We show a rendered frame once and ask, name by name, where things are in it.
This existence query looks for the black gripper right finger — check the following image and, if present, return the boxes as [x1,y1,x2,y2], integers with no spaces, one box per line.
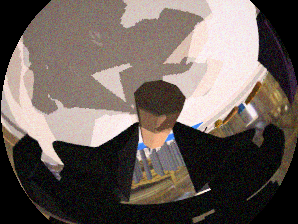
[173,121,255,193]

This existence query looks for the blue tape strip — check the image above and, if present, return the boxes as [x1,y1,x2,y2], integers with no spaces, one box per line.
[138,123,202,151]

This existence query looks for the light blue rectangular block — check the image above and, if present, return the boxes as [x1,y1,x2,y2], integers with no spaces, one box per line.
[237,103,246,115]

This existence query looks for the hammer with wooden handle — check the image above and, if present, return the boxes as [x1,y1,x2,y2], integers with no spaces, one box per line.
[222,107,238,125]

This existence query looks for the orange-handled screwdriver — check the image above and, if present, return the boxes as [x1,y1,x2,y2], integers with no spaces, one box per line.
[214,119,222,128]

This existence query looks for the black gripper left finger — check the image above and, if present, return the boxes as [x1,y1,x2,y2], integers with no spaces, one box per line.
[52,121,140,202]

